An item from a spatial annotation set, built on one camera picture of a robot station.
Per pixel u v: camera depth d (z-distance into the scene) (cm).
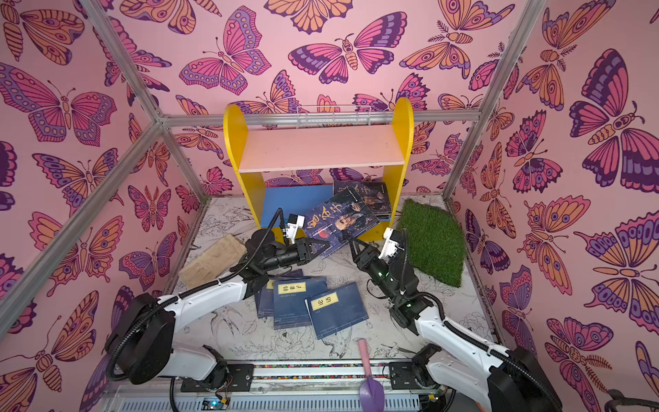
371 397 69
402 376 73
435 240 103
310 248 71
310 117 92
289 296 84
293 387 73
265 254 64
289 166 73
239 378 74
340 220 76
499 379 40
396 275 56
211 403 72
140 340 42
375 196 95
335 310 84
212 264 98
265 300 85
